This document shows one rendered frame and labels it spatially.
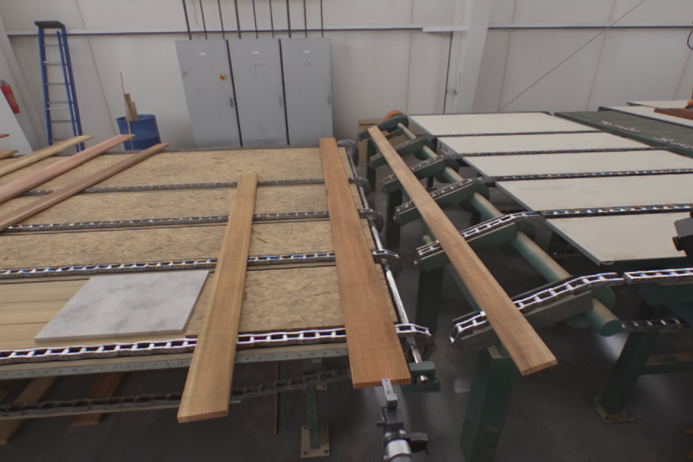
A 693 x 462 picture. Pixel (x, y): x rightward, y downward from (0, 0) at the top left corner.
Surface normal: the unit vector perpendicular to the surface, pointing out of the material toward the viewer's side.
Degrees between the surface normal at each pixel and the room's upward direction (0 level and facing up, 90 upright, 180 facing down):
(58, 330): 0
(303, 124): 90
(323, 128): 90
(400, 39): 86
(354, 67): 87
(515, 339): 22
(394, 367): 0
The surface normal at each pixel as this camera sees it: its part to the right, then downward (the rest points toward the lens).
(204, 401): -0.01, -0.89
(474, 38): 0.08, 0.59
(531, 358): -0.39, -0.81
